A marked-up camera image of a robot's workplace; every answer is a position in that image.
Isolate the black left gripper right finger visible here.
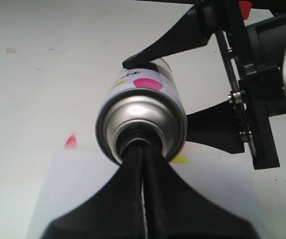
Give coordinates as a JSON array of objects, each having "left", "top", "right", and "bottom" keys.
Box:
[{"left": 142, "top": 146, "right": 259, "bottom": 239}]

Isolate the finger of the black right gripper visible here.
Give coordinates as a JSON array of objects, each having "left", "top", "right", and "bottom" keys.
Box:
[{"left": 122, "top": 6, "right": 212, "bottom": 69}]

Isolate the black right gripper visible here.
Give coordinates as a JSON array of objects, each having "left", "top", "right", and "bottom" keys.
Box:
[{"left": 186, "top": 0, "right": 286, "bottom": 170}]

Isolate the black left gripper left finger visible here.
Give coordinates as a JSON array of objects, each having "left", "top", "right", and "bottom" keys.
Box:
[{"left": 42, "top": 145, "right": 146, "bottom": 239}]

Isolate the white spray paint can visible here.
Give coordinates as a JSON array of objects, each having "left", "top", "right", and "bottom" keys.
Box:
[{"left": 95, "top": 58, "right": 188, "bottom": 164}]

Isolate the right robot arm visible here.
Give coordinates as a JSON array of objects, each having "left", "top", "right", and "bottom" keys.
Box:
[{"left": 122, "top": 0, "right": 286, "bottom": 170}]

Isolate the white paper stack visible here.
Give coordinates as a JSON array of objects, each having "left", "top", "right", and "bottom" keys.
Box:
[{"left": 26, "top": 145, "right": 269, "bottom": 239}]

